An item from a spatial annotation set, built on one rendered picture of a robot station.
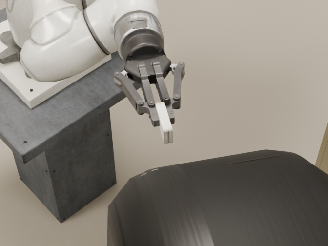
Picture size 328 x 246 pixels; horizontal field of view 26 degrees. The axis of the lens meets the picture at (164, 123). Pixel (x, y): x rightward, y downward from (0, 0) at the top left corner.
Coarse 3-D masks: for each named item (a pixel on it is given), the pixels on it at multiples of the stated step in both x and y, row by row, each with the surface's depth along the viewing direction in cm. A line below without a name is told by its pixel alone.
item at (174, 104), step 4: (172, 100) 119; (180, 100) 119; (172, 104) 118; (176, 104) 119; (180, 104) 120; (168, 108) 117; (172, 108) 117; (168, 112) 117; (172, 112) 117; (168, 116) 116; (172, 116) 116; (172, 120) 116
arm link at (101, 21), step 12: (96, 0) 138; (108, 0) 135; (120, 0) 134; (132, 0) 133; (144, 0) 134; (84, 12) 137; (96, 12) 135; (108, 12) 134; (120, 12) 132; (156, 12) 135; (96, 24) 135; (108, 24) 134; (96, 36) 135; (108, 36) 135; (108, 48) 137
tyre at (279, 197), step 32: (224, 160) 93; (256, 160) 91; (288, 160) 89; (128, 192) 90; (160, 192) 85; (192, 192) 84; (224, 192) 83; (256, 192) 82; (288, 192) 82; (320, 192) 82; (128, 224) 83; (160, 224) 79; (192, 224) 78; (224, 224) 78; (256, 224) 78; (288, 224) 78; (320, 224) 78
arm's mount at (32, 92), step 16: (0, 32) 204; (0, 48) 200; (0, 64) 197; (16, 64) 197; (96, 64) 201; (16, 80) 194; (32, 80) 194; (64, 80) 196; (32, 96) 191; (48, 96) 195
